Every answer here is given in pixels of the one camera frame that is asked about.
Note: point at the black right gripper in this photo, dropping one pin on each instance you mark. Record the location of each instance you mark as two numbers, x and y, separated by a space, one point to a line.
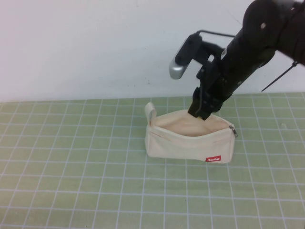
231 69

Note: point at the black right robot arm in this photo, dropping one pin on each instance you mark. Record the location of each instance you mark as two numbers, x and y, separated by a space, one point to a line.
264 16

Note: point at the cream canvas pencil case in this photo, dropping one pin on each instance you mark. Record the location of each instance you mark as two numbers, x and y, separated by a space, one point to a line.
181 148

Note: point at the black zip tie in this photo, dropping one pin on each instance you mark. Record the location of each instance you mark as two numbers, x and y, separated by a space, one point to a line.
278 76

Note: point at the green grid cutting mat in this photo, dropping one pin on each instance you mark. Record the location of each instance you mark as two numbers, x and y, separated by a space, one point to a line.
71 167

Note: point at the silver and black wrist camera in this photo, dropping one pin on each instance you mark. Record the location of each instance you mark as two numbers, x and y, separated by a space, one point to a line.
183 57

